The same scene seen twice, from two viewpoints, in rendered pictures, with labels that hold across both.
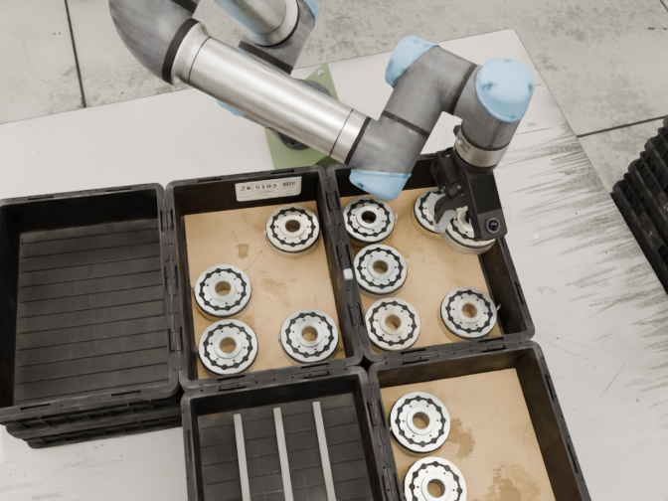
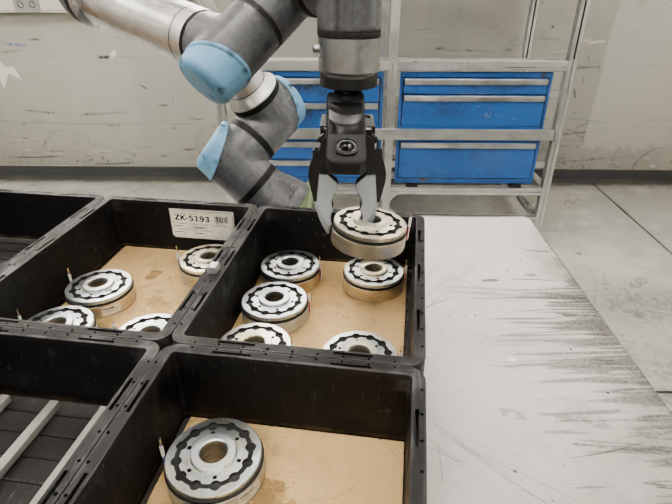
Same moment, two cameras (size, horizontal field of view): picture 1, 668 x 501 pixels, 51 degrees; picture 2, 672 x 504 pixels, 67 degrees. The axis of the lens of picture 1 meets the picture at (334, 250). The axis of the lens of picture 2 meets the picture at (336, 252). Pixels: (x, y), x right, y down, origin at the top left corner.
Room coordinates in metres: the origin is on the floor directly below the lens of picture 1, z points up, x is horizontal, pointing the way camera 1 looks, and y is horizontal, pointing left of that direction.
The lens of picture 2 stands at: (0.05, -0.46, 1.31)
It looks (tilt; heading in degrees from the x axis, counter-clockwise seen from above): 29 degrees down; 25
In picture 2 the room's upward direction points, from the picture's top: straight up
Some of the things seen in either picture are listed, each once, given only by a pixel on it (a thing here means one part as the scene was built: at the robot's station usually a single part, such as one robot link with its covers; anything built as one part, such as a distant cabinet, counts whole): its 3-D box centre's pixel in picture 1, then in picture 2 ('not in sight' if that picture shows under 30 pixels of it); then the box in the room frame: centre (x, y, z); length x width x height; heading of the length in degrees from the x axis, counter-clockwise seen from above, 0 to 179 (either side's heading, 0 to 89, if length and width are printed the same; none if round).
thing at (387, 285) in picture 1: (380, 268); (274, 300); (0.60, -0.09, 0.86); 0.10 x 0.10 x 0.01
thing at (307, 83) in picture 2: not in sight; (309, 130); (2.28, 0.74, 0.60); 0.72 x 0.03 x 0.56; 114
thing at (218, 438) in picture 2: (420, 420); (213, 452); (0.32, -0.18, 0.86); 0.05 x 0.05 x 0.01
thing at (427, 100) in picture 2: not in sight; (469, 130); (2.61, 0.01, 0.60); 0.72 x 0.03 x 0.56; 114
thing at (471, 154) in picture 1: (480, 140); (346, 56); (0.64, -0.19, 1.22); 0.08 x 0.08 x 0.05
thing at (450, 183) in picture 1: (467, 167); (347, 121); (0.65, -0.19, 1.14); 0.09 x 0.08 x 0.12; 24
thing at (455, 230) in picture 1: (471, 221); (370, 223); (0.64, -0.23, 1.00); 0.10 x 0.10 x 0.01
